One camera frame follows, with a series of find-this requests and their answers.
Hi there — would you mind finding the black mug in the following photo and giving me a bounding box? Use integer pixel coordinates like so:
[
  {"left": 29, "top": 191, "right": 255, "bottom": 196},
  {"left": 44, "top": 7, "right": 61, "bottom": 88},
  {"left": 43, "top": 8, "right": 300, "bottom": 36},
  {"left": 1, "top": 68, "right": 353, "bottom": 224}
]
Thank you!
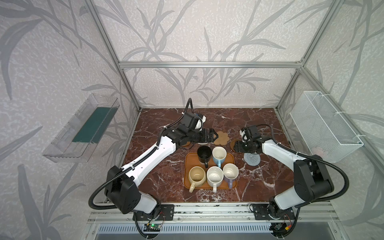
[{"left": 197, "top": 146, "right": 212, "bottom": 169}]

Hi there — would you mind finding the pink object in basket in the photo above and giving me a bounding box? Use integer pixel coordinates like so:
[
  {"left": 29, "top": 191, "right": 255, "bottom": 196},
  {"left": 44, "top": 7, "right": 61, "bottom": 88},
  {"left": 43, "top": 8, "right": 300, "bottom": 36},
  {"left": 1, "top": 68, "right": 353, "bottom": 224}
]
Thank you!
[{"left": 311, "top": 147, "right": 328, "bottom": 159}]

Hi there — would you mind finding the brown round wooden coaster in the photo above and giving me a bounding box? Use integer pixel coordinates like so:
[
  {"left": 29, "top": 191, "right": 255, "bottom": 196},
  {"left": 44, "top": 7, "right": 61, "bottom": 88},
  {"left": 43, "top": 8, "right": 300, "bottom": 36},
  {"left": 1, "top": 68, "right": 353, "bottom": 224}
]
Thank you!
[{"left": 230, "top": 139, "right": 239, "bottom": 152}]

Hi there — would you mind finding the right black corrugated cable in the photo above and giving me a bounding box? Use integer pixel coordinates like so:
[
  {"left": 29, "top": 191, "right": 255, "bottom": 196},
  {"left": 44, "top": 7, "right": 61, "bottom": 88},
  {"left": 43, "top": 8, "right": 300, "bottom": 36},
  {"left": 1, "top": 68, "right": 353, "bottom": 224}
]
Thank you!
[{"left": 257, "top": 124, "right": 350, "bottom": 239}]

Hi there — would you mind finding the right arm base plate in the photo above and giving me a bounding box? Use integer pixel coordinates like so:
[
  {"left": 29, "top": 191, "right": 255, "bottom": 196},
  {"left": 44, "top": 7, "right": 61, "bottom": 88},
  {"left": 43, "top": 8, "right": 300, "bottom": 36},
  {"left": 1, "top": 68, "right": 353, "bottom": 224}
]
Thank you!
[{"left": 249, "top": 203, "right": 296, "bottom": 221}]

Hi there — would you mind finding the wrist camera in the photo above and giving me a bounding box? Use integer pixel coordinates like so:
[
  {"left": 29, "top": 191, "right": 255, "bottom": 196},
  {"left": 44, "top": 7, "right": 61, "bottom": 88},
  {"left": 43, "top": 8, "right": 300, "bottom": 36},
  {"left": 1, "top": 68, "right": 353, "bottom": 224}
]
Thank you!
[
  {"left": 195, "top": 116, "right": 206, "bottom": 131},
  {"left": 240, "top": 130, "right": 249, "bottom": 142}
]

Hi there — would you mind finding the white wire mesh basket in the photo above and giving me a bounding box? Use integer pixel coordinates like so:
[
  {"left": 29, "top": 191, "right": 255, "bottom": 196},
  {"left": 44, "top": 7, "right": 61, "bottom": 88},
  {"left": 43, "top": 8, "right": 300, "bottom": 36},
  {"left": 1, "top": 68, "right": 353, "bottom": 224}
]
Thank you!
[{"left": 290, "top": 91, "right": 364, "bottom": 163}]

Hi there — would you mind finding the beige yellow mug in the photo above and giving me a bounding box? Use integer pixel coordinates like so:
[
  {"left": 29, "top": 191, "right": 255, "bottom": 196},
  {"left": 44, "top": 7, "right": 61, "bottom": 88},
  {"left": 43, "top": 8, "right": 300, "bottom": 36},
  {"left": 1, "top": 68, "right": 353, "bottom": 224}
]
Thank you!
[{"left": 188, "top": 166, "right": 207, "bottom": 193}]

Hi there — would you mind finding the right circuit board with wires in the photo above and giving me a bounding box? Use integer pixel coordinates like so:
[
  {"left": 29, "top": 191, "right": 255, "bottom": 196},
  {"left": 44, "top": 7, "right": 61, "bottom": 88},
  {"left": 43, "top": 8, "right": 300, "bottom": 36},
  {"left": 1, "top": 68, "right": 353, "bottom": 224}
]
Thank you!
[{"left": 270, "top": 223, "right": 292, "bottom": 233}]

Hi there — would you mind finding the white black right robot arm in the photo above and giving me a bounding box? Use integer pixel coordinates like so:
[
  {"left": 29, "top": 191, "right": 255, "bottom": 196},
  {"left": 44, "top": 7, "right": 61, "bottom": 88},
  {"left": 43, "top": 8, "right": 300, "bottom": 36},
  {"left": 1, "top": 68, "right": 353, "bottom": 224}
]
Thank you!
[{"left": 234, "top": 126, "right": 334, "bottom": 212}]

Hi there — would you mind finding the clear plastic wall shelf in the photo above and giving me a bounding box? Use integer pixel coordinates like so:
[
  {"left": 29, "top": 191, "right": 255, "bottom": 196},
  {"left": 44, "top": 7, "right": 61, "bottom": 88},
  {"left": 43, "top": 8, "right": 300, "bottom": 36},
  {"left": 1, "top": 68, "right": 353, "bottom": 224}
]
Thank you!
[{"left": 43, "top": 94, "right": 120, "bottom": 163}]

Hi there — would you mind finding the left black corrugated cable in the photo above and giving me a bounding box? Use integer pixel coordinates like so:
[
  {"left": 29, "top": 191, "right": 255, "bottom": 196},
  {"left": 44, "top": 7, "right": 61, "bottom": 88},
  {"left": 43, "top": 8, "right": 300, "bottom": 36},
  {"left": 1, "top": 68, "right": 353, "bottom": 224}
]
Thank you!
[{"left": 87, "top": 98, "right": 194, "bottom": 240}]

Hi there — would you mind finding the white and blue mug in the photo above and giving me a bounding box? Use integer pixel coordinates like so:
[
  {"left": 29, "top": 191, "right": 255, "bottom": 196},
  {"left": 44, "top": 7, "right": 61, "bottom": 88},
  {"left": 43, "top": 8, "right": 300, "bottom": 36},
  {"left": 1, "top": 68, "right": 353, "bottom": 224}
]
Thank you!
[{"left": 212, "top": 147, "right": 227, "bottom": 168}]

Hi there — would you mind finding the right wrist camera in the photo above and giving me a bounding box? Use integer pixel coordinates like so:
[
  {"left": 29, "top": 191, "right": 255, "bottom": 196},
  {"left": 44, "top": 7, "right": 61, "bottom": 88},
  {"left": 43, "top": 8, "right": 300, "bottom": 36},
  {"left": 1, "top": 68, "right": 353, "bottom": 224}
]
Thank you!
[{"left": 240, "top": 130, "right": 249, "bottom": 142}]

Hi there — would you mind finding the aluminium cage frame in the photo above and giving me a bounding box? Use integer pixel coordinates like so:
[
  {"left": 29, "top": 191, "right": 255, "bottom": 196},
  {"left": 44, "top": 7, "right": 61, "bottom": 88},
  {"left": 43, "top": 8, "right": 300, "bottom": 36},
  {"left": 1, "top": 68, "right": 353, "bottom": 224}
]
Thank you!
[{"left": 92, "top": 1, "right": 384, "bottom": 240}]

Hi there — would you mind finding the cork flower-shaped coaster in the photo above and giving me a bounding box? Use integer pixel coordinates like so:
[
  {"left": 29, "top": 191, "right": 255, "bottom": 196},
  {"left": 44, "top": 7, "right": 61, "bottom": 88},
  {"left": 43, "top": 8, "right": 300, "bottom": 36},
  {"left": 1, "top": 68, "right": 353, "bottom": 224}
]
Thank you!
[{"left": 214, "top": 131, "right": 230, "bottom": 146}]

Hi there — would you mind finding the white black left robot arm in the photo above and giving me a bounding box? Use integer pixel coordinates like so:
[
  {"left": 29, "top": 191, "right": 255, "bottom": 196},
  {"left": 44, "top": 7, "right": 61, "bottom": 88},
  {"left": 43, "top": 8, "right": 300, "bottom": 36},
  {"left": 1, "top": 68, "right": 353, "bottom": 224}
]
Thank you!
[{"left": 105, "top": 113, "right": 219, "bottom": 215}]

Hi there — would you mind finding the black corrugated cable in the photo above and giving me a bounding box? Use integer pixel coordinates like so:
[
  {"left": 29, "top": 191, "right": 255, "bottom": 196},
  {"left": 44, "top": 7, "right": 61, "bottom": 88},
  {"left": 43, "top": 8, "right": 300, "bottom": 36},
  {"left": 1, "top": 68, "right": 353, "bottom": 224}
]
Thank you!
[
  {"left": 257, "top": 124, "right": 350, "bottom": 239},
  {"left": 87, "top": 98, "right": 194, "bottom": 240}
]

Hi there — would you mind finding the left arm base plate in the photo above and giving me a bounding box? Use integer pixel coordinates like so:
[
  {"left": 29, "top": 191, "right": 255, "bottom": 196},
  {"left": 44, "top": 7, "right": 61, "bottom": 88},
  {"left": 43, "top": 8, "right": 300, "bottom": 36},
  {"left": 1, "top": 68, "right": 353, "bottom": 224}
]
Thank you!
[{"left": 133, "top": 204, "right": 175, "bottom": 221}]

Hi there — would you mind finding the brown rectangular serving tray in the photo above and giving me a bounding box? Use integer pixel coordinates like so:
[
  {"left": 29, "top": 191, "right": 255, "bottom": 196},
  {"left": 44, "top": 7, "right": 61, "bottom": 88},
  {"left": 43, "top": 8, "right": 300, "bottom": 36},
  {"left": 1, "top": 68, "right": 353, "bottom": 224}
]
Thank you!
[{"left": 183, "top": 153, "right": 238, "bottom": 190}]

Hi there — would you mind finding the white and purple mug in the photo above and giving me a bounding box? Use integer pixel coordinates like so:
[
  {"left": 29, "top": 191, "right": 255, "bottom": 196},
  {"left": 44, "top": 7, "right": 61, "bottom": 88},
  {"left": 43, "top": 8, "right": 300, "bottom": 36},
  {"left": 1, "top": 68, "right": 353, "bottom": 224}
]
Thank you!
[{"left": 223, "top": 163, "right": 239, "bottom": 189}]

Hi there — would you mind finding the left green circuit board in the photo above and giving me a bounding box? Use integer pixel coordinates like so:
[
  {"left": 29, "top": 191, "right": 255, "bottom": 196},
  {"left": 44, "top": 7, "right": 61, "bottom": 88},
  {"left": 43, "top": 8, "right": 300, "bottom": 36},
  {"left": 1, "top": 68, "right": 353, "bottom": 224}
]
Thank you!
[{"left": 143, "top": 223, "right": 162, "bottom": 233}]

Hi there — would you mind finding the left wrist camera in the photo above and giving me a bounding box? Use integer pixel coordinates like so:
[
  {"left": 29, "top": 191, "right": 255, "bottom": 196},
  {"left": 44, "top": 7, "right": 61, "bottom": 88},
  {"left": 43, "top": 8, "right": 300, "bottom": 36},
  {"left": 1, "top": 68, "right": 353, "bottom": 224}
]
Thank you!
[{"left": 195, "top": 116, "right": 206, "bottom": 131}]

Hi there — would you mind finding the grey round woven coaster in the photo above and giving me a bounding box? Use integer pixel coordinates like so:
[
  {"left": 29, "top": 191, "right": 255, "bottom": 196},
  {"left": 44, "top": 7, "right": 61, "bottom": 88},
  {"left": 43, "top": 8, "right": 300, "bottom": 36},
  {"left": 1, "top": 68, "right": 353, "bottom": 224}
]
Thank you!
[{"left": 244, "top": 153, "right": 261, "bottom": 167}]

